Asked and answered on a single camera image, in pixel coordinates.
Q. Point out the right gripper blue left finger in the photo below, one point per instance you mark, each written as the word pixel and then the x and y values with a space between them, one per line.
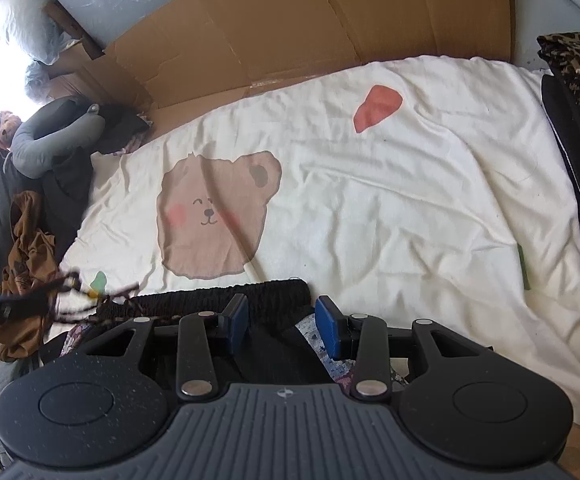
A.
pixel 200 333

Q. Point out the brown cardboard sheet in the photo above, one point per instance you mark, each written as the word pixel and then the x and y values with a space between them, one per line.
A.
pixel 192 56

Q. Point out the cream bear print bedsheet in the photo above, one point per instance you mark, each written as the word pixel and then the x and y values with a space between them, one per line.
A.
pixel 424 188

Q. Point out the brown t-shirt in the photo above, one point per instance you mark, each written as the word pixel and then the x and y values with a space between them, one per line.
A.
pixel 30 263

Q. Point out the black shorts with bear lining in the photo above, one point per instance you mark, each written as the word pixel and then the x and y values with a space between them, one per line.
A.
pixel 289 337

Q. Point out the black garment under pillow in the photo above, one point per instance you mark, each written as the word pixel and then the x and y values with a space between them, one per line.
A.
pixel 67 186

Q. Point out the small teddy bear toy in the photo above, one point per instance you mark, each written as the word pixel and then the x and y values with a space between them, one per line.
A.
pixel 9 124

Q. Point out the grey neck pillow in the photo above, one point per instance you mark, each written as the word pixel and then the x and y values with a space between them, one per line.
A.
pixel 56 130

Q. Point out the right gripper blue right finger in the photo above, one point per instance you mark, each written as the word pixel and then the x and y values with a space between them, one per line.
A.
pixel 363 339

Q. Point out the white plastic bag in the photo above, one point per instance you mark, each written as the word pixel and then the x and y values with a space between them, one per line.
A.
pixel 39 37

